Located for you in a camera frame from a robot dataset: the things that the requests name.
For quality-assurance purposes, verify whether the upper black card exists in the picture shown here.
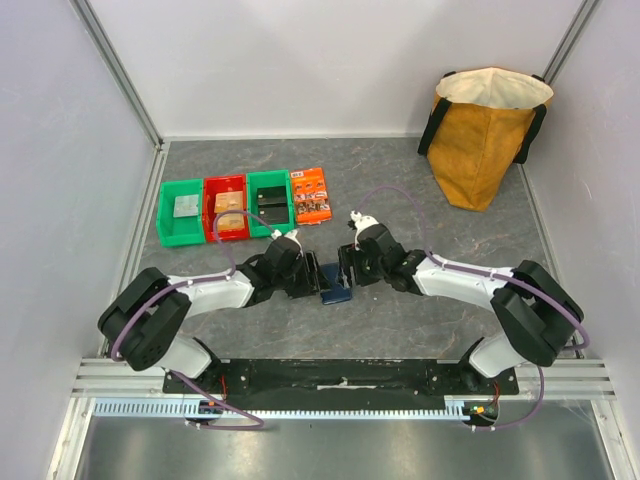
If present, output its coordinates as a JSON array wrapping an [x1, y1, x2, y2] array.
[[256, 186, 288, 207]]

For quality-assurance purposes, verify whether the orange blister pack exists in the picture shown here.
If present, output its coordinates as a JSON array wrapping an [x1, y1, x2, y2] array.
[[290, 167, 332, 225]]

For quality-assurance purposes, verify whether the aluminium frame rail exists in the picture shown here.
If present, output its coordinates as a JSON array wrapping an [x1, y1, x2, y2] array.
[[72, 358, 615, 422]]

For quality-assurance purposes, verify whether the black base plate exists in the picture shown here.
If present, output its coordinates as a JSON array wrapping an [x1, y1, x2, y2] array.
[[193, 359, 519, 397]]

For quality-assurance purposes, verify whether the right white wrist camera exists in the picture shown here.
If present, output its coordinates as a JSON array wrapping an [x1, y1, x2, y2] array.
[[349, 210, 379, 250]]

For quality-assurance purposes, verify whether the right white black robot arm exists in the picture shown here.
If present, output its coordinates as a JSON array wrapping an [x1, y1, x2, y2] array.
[[339, 212, 586, 394]]

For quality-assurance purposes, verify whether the right green bin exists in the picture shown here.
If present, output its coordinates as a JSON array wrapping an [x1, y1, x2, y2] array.
[[246, 170, 295, 238]]

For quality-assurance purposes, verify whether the green bin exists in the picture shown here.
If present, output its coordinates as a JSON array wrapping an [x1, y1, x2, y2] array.
[[156, 179, 205, 248], [246, 170, 295, 238]]

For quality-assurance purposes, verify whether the lower gold card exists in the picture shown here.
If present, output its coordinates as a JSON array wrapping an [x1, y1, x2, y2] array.
[[217, 214, 245, 231]]

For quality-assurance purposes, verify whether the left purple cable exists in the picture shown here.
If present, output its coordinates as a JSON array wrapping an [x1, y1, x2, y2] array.
[[109, 209, 289, 431]]

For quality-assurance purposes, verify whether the red bin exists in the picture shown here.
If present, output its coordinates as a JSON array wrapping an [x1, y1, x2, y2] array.
[[202, 174, 249, 243]]

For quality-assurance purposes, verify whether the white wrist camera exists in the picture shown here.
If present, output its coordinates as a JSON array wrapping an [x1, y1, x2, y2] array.
[[271, 228, 303, 250], [349, 210, 379, 250]]

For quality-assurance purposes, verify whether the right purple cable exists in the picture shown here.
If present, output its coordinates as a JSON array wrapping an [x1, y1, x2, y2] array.
[[355, 185, 591, 434]]

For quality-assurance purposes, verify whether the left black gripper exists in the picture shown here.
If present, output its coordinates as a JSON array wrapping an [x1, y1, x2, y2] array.
[[274, 250, 332, 300]]

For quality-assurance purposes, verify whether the silver card in bin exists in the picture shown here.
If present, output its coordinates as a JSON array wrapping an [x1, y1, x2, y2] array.
[[173, 194, 200, 218]]

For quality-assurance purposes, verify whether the purple cable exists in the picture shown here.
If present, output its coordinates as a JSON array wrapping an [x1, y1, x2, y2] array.
[[355, 185, 591, 434], [109, 209, 289, 431]]

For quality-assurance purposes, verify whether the left green bin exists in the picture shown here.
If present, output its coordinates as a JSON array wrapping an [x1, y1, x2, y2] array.
[[156, 179, 205, 248]]

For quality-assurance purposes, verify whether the yellow tote bag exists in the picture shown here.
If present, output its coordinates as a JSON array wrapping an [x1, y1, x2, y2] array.
[[417, 67, 554, 212]]

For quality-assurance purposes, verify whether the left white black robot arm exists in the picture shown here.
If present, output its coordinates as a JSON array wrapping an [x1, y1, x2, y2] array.
[[97, 234, 329, 393]]

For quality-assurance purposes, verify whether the blue card holder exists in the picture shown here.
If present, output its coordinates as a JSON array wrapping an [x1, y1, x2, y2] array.
[[320, 263, 352, 305]]

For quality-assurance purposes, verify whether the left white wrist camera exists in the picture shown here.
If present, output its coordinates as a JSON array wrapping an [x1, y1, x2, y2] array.
[[271, 228, 303, 250]]

